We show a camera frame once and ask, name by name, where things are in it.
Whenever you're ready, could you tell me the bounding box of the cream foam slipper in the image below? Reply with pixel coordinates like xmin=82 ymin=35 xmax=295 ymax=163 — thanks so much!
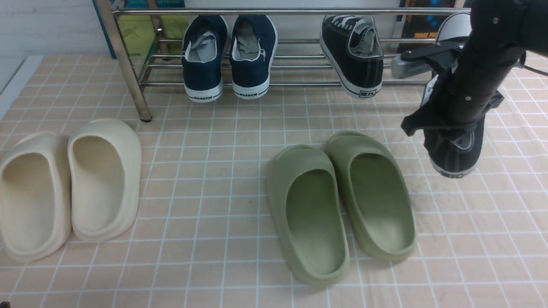
xmin=67 ymin=118 xmax=142 ymax=242
xmin=0 ymin=131 xmax=72 ymax=263

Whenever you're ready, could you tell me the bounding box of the right cream foam slipper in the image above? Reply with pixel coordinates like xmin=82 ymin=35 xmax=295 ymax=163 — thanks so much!
xmin=67 ymin=118 xmax=142 ymax=242

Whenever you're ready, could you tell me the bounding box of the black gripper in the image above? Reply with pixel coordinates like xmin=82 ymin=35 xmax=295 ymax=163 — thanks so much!
xmin=401 ymin=41 xmax=504 ymax=138

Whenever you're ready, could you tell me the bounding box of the blue and yellow book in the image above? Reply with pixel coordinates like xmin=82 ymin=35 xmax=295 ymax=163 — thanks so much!
xmin=92 ymin=0 xmax=188 ymax=59

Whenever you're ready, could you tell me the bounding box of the left cream foam slipper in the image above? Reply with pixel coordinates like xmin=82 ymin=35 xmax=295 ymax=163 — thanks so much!
xmin=0 ymin=131 xmax=72 ymax=263

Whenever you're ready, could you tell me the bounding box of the stainless steel shoe rack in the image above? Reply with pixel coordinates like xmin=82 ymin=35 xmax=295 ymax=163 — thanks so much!
xmin=93 ymin=0 xmax=471 ymax=123

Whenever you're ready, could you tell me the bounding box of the black image processing book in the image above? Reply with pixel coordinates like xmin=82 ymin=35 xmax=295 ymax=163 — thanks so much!
xmin=393 ymin=0 xmax=455 ymax=39

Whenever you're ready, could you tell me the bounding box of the left green foam slipper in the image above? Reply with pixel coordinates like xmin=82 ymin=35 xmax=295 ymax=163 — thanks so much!
xmin=266 ymin=145 xmax=350 ymax=287

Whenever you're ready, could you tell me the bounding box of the right navy canvas sneaker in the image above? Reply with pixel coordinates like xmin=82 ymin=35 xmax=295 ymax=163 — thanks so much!
xmin=229 ymin=15 xmax=278 ymax=100

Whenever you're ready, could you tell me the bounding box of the green foam slipper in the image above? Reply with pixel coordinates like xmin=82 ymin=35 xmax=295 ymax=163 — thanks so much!
xmin=266 ymin=145 xmax=350 ymax=287
xmin=325 ymin=131 xmax=417 ymax=263

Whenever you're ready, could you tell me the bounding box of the black canvas sneaker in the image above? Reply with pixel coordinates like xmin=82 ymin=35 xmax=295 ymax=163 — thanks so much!
xmin=319 ymin=15 xmax=384 ymax=99
xmin=420 ymin=12 xmax=486 ymax=179

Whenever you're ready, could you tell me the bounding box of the left navy canvas sneaker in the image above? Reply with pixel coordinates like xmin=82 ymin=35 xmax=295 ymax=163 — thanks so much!
xmin=181 ymin=15 xmax=230 ymax=103

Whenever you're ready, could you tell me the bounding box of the navy canvas sneaker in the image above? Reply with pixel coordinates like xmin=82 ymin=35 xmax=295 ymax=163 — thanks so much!
xmin=229 ymin=15 xmax=278 ymax=100
xmin=181 ymin=15 xmax=230 ymax=103

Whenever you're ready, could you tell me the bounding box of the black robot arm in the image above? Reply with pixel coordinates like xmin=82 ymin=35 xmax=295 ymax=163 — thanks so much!
xmin=401 ymin=0 xmax=548 ymax=137

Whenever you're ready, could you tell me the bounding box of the right green foam slipper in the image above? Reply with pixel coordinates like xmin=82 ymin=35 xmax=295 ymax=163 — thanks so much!
xmin=325 ymin=131 xmax=417 ymax=263

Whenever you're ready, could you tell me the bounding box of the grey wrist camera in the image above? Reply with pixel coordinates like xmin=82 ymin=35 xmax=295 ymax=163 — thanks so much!
xmin=390 ymin=55 xmax=432 ymax=79

